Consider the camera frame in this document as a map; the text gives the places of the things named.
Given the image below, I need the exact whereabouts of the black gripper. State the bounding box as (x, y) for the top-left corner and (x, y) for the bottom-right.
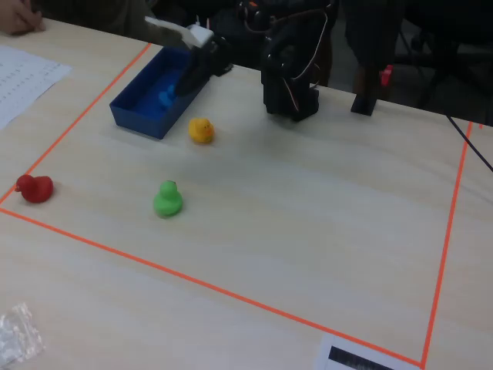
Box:
(175, 36), (234, 97)

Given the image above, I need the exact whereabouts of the blue rubber duck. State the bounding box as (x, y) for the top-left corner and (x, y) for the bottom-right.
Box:
(157, 81), (179, 110)

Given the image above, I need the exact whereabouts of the blue plastic box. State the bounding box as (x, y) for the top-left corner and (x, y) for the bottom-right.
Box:
(109, 45), (212, 140)

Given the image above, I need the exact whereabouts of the yellow rubber duck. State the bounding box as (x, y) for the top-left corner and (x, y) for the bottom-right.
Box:
(188, 117), (216, 146)

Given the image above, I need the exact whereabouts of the green rubber duck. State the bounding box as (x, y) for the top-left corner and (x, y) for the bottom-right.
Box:
(153, 180), (184, 219)

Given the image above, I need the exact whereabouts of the red rubber duck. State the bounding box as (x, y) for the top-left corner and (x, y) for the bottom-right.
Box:
(15, 173), (55, 204)

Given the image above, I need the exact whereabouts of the bare person hand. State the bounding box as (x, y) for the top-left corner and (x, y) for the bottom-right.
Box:
(0, 0), (47, 36)

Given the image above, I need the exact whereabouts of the orange tape strip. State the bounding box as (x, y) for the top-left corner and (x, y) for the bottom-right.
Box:
(420, 121), (474, 367)
(0, 207), (424, 367)
(0, 42), (153, 206)

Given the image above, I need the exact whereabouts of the printed white paper sheet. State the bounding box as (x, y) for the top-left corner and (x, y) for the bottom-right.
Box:
(0, 45), (73, 130)

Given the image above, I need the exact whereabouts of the black clamp with red knob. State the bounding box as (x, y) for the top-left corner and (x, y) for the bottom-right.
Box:
(350, 63), (395, 116)

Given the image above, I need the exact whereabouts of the clear crumpled plastic bag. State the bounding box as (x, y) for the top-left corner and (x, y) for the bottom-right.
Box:
(0, 302), (46, 370)

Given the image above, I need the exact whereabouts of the white label with black bar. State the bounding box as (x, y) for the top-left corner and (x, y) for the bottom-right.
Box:
(314, 333), (421, 370)

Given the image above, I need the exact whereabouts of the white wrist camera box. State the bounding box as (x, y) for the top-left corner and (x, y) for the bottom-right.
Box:
(183, 23), (215, 50)

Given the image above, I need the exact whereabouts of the white flat camera cable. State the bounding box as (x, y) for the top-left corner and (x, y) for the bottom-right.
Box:
(143, 15), (193, 42)

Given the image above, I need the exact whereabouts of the white red servo wire bundle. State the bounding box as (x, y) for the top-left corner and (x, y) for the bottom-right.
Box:
(283, 7), (334, 115)

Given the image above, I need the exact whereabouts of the thin black cable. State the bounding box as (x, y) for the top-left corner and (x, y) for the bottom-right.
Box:
(445, 113), (493, 173)

